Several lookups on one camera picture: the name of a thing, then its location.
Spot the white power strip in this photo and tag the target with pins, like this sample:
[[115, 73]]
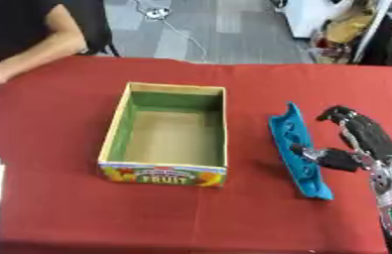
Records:
[[157, 13]]

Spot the tan cardboard box green inside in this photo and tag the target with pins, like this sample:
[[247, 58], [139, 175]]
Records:
[[170, 139]]

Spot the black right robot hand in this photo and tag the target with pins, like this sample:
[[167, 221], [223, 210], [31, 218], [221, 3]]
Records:
[[372, 135]]

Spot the white cabinet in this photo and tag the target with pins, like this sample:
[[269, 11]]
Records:
[[312, 16]]

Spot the tan bag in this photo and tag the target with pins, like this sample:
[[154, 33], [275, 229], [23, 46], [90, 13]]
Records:
[[343, 28]]

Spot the person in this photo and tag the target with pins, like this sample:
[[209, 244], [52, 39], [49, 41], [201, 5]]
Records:
[[19, 36]]

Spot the blue plastic toy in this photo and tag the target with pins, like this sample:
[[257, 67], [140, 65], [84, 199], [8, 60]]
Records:
[[297, 132]]

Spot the black office chair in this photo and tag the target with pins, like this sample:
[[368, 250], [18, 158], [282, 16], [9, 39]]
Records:
[[96, 26]]

